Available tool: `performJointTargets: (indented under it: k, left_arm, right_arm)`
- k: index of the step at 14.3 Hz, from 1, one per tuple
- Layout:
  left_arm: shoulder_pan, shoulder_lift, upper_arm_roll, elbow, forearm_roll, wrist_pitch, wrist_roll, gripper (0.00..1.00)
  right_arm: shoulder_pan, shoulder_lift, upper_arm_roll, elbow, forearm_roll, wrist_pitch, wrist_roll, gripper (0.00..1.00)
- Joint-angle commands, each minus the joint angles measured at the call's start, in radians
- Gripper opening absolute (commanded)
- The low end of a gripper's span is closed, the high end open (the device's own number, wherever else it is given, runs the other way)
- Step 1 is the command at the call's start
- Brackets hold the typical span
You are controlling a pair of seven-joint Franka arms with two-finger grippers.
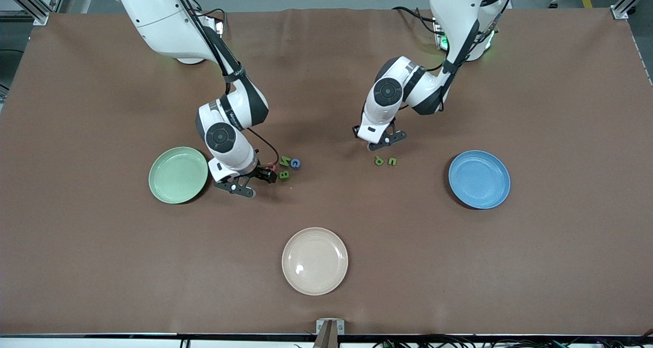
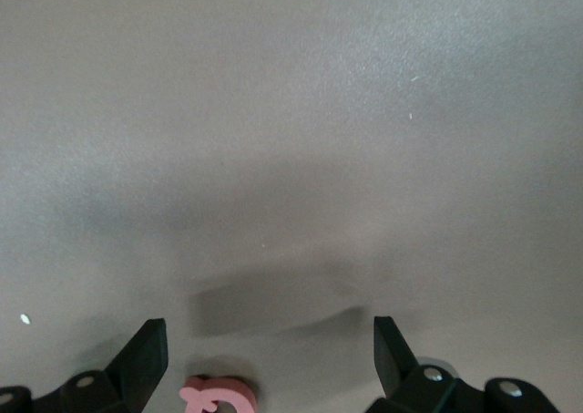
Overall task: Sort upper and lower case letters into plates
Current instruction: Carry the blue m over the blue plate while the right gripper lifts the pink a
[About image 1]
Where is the aluminium frame profile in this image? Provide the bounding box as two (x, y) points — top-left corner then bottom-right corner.
(0, 0), (69, 26)
(612, 0), (647, 20)

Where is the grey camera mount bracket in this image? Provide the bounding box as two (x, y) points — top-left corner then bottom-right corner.
(316, 318), (345, 348)

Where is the green plate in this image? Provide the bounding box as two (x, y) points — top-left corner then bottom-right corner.
(148, 146), (209, 205)

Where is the beige plate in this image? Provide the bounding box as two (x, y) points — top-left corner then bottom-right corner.
(282, 227), (349, 296)

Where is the black left base cable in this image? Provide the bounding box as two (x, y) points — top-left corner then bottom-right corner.
(392, 5), (442, 36)

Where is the brown table cover mat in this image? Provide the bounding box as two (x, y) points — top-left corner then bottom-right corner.
(0, 7), (653, 337)

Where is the black base cable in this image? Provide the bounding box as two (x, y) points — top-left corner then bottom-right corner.
(392, 5), (442, 36)
(194, 7), (227, 24)

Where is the black right base cable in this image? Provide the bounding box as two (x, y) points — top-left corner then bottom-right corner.
(194, 7), (227, 24)

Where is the blue plate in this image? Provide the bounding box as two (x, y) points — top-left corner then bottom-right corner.
(448, 150), (511, 210)

